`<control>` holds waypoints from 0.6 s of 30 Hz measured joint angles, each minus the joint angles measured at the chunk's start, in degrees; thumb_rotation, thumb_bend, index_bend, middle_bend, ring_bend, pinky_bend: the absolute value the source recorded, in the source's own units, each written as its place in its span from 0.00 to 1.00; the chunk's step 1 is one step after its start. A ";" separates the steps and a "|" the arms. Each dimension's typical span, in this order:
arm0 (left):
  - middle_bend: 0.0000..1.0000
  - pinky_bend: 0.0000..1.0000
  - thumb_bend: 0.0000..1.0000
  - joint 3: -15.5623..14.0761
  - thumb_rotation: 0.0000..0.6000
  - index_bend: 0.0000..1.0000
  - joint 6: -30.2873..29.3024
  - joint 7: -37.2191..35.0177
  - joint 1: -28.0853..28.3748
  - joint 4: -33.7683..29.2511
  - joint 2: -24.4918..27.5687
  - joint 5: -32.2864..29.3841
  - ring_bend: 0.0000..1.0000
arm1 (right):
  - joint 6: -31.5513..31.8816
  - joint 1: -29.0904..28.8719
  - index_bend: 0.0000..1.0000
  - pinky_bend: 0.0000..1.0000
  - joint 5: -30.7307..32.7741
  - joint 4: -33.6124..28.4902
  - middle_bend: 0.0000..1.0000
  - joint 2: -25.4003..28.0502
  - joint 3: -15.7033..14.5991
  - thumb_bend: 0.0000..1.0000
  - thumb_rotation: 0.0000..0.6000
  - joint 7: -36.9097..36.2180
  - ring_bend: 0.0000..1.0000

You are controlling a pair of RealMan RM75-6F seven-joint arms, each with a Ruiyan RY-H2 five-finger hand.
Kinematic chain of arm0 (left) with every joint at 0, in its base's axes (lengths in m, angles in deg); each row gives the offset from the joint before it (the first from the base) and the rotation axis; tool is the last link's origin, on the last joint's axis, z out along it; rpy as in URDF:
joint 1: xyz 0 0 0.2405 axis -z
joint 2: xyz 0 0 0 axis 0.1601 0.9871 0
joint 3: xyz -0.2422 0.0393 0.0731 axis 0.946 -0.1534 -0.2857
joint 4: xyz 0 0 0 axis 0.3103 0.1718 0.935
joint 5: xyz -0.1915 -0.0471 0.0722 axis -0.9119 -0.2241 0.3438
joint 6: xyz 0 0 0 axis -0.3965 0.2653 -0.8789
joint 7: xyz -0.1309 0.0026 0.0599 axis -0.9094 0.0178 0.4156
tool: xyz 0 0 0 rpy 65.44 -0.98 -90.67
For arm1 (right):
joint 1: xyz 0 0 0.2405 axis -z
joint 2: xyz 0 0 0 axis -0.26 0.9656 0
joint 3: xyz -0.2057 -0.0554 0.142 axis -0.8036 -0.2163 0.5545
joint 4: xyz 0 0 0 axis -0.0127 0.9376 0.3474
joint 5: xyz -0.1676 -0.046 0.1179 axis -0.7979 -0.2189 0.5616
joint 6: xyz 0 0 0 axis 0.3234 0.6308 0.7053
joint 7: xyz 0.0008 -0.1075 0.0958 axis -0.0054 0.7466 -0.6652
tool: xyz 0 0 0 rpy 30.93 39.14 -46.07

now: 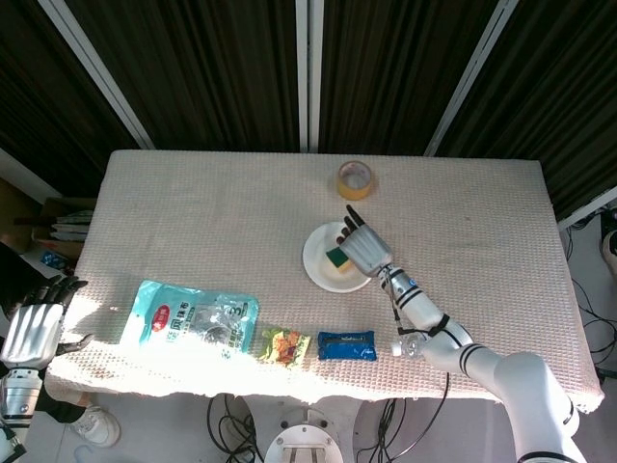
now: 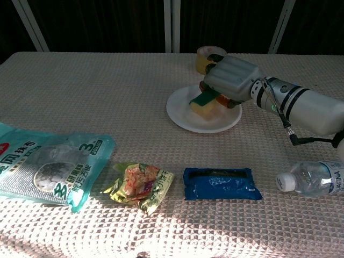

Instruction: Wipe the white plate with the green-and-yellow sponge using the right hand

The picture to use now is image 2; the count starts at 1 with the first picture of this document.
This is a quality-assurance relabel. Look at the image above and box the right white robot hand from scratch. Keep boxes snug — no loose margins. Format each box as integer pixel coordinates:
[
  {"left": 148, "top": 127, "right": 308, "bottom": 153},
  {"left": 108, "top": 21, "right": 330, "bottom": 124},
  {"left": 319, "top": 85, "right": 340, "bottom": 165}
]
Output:
[{"left": 198, "top": 53, "right": 261, "bottom": 109}]

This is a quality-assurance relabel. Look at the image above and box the yellow green sponge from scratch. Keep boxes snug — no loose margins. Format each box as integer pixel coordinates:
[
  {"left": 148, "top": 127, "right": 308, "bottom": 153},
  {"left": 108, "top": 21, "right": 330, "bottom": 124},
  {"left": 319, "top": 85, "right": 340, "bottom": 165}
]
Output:
[{"left": 189, "top": 90, "right": 219, "bottom": 121}]

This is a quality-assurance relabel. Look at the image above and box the white round plate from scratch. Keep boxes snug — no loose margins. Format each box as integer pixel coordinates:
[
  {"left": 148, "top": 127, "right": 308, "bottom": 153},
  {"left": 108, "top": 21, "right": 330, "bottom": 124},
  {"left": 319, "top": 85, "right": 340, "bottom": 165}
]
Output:
[{"left": 166, "top": 85, "right": 243, "bottom": 134}]

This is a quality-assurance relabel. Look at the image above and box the yellow packing tape roll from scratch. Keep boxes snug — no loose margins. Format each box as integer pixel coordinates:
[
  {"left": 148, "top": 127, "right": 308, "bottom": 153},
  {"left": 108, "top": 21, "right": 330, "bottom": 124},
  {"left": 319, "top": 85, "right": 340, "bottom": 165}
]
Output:
[{"left": 195, "top": 45, "right": 227, "bottom": 75}]

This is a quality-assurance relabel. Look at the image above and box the dark pleated curtain panel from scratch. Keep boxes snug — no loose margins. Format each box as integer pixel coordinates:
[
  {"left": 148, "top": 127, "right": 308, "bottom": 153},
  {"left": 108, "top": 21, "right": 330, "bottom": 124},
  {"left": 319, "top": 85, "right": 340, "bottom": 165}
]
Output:
[
  {"left": 179, "top": 0, "right": 286, "bottom": 54},
  {"left": 0, "top": 0, "right": 42, "bottom": 65},
  {"left": 26, "top": 0, "right": 165, "bottom": 54},
  {"left": 276, "top": 0, "right": 344, "bottom": 56}
]

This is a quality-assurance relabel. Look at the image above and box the blue foil packet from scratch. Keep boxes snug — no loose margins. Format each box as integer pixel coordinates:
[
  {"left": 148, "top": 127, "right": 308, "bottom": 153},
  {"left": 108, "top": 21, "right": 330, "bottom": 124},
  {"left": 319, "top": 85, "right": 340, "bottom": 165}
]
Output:
[{"left": 183, "top": 167, "right": 263, "bottom": 201}]

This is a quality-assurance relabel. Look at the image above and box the clear plastic water bottle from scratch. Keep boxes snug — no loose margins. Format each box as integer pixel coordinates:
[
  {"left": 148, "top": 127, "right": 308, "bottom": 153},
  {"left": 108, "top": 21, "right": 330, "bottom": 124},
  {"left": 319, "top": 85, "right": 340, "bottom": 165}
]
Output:
[{"left": 275, "top": 160, "right": 344, "bottom": 198}]

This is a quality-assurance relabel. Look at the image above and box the beige waffle-weave tablecloth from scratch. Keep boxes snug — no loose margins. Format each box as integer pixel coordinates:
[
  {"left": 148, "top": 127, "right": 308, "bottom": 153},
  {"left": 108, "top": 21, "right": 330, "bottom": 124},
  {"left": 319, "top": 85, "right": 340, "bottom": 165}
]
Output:
[{"left": 0, "top": 51, "right": 344, "bottom": 258}]

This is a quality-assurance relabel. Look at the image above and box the yellow green snack packet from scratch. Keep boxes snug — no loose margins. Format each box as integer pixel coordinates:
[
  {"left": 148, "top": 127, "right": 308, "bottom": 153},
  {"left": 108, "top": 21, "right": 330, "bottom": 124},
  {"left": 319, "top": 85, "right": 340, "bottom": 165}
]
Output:
[{"left": 100, "top": 162, "right": 175, "bottom": 216}]

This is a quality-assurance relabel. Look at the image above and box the teal dishcloth package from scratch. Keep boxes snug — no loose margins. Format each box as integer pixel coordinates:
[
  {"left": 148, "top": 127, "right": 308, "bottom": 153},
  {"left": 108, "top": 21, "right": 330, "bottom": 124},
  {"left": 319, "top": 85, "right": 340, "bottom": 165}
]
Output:
[{"left": 0, "top": 122, "right": 117, "bottom": 214}]

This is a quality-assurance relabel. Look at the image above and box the white frame post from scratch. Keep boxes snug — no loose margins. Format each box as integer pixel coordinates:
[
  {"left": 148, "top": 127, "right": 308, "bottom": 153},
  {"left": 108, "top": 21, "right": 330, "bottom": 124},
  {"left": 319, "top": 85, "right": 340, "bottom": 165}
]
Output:
[
  {"left": 11, "top": 0, "right": 51, "bottom": 52},
  {"left": 268, "top": 0, "right": 297, "bottom": 54},
  {"left": 163, "top": 0, "right": 182, "bottom": 54}
]

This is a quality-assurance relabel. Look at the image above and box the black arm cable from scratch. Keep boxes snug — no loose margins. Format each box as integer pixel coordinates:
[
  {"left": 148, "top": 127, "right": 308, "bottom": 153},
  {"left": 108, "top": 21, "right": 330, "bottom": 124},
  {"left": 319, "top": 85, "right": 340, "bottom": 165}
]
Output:
[{"left": 262, "top": 76, "right": 340, "bottom": 147}]

